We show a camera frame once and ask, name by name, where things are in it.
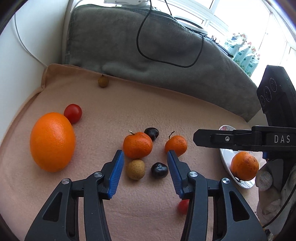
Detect red cherry tomato upper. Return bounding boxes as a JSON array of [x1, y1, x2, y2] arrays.
[[64, 104, 82, 124]]

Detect brown longan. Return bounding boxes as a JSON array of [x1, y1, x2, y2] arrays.
[[126, 159, 145, 181], [98, 74, 109, 88]]

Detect dark cherry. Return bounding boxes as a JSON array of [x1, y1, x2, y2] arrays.
[[144, 127, 159, 141], [151, 162, 169, 179]]

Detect pink beige blanket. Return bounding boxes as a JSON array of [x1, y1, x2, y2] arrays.
[[1, 64, 248, 240]]

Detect red cherry tomato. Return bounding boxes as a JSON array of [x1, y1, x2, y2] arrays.
[[64, 104, 82, 124], [177, 199, 190, 215]]

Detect dark cherry upper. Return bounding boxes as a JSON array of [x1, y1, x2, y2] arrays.
[[144, 127, 159, 141]]

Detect white floral plate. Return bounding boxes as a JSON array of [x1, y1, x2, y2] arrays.
[[218, 124, 266, 189]]

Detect red cherry tomato lower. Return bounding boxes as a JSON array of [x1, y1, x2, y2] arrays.
[[177, 199, 190, 215]]

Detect floral packages on sill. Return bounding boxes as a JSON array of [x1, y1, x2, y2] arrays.
[[224, 33, 260, 77]]

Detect mandarin with stem middle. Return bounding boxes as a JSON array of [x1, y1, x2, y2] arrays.
[[122, 131, 152, 159]]

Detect small mandarin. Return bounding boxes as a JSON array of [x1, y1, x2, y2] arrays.
[[165, 131, 188, 157]]

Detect spotted orange in plate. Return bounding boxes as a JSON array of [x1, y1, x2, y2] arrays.
[[230, 151, 259, 181]]

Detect large orange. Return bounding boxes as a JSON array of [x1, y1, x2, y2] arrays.
[[30, 113, 76, 172]]

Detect dark cherry lower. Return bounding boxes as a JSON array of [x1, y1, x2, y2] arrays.
[[151, 162, 169, 179]]

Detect white power adapter box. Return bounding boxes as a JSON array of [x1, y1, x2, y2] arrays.
[[104, 0, 149, 8]]

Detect white gloved hand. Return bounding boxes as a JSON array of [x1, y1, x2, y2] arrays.
[[255, 152, 295, 236]]

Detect black cable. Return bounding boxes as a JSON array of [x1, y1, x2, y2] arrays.
[[136, 0, 205, 69]]

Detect grey cushion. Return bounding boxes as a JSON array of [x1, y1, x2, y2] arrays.
[[64, 4, 260, 121]]

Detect white cable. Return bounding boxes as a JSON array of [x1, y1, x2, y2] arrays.
[[14, 14, 48, 68]]

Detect white ring light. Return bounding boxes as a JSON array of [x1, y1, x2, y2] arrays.
[[174, 16, 208, 35]]

